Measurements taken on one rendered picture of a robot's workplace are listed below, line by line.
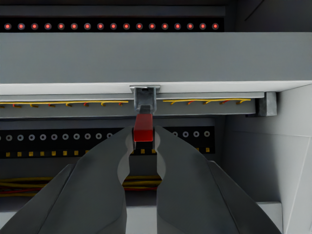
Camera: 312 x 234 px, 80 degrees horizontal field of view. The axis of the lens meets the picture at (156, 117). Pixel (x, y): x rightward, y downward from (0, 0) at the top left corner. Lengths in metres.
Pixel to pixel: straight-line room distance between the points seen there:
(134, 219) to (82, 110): 0.14
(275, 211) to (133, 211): 0.17
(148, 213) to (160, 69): 0.16
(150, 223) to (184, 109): 0.14
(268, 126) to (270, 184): 0.08
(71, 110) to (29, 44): 0.09
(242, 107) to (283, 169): 0.08
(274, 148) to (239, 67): 0.13
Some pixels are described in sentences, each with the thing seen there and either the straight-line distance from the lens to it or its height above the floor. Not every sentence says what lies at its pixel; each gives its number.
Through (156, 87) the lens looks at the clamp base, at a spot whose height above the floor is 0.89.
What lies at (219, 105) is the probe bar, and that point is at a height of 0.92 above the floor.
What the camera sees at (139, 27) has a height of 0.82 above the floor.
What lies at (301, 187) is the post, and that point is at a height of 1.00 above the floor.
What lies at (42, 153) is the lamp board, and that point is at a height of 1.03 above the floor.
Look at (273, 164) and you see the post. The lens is 0.29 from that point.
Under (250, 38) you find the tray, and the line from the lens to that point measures 0.20.
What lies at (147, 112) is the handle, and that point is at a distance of 0.16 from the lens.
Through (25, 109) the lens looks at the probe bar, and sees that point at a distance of 0.28.
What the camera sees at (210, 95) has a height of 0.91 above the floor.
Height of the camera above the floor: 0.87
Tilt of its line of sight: 17 degrees up
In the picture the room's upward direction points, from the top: 180 degrees clockwise
